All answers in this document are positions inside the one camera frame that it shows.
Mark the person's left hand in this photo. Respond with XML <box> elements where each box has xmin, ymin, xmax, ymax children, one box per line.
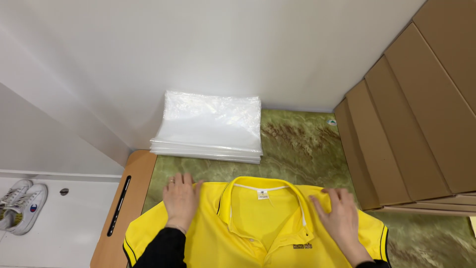
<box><xmin>162</xmin><ymin>172</ymin><xmax>204</xmax><ymax>234</ymax></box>

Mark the person's right hand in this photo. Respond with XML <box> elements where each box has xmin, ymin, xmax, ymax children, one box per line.
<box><xmin>309</xmin><ymin>187</ymin><xmax>368</xmax><ymax>258</ymax></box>

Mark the yellow polo shirt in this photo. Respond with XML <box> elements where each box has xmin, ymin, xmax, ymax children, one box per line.
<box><xmin>123</xmin><ymin>176</ymin><xmax>390</xmax><ymax>268</ymax></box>

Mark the stack of clear plastic bags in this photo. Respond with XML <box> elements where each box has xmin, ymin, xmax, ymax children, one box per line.
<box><xmin>149</xmin><ymin>90</ymin><xmax>263</xmax><ymax>165</ymax></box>

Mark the green marble table mat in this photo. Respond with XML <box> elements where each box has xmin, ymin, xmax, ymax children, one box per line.
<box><xmin>141</xmin><ymin>109</ymin><xmax>476</xmax><ymax>268</ymax></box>

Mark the stack of flat cardboard cartons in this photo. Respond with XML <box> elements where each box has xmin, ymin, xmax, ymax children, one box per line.
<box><xmin>333</xmin><ymin>0</ymin><xmax>476</xmax><ymax>217</ymax></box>

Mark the white sneaker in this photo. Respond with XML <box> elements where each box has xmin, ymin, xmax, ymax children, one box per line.
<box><xmin>0</xmin><ymin>179</ymin><xmax>33</xmax><ymax>231</ymax></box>
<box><xmin>7</xmin><ymin>183</ymin><xmax>48</xmax><ymax>236</ymax></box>

